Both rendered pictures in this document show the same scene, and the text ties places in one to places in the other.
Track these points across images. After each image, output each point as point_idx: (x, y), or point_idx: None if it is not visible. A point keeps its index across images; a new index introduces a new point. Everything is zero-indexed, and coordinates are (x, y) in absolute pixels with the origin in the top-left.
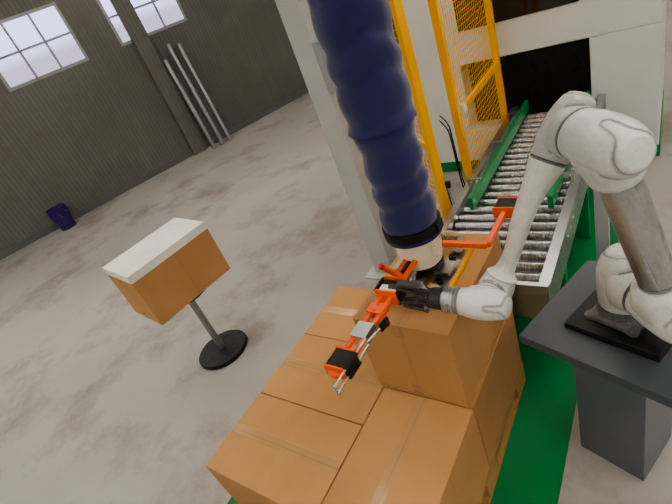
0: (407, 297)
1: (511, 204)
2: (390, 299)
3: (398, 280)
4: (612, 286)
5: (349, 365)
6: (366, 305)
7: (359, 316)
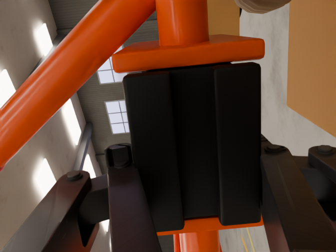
0: (264, 180)
1: None
2: (184, 241)
3: (66, 175)
4: None
5: None
6: (295, 38)
7: (294, 99)
